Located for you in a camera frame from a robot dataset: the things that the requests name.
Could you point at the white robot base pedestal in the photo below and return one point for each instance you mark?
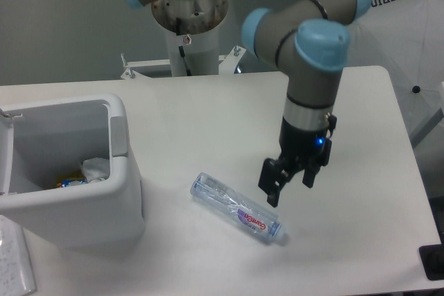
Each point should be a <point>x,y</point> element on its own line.
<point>191,29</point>

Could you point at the yellow blue snack wrapper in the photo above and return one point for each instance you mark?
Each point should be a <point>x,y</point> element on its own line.
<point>73,179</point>

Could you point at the white umbrella with lettering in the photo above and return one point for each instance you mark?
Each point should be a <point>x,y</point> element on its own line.
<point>406,38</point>

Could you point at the black device at table edge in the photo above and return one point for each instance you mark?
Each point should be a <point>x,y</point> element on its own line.
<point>432,261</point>

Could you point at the right metal table clamp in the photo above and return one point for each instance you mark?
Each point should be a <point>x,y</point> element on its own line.
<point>230,63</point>

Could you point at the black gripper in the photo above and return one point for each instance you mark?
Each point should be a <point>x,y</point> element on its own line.
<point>297,148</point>

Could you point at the white notepad with writing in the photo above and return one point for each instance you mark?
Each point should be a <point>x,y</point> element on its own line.
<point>17,276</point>

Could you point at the left metal table clamp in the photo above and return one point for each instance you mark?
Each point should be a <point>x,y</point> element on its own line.
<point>145,68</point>

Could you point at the metal table clamp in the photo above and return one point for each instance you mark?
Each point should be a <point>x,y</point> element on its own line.
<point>230,63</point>
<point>145,68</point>

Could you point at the white tissue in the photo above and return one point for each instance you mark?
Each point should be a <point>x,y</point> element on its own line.
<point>96,169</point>

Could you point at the white trash can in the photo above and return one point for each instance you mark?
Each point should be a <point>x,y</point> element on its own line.
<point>43,140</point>

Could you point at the clear plastic water bottle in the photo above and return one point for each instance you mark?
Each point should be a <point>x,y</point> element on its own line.
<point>253,218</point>

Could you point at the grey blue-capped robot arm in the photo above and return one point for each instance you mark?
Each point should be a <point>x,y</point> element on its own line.
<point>307,41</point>

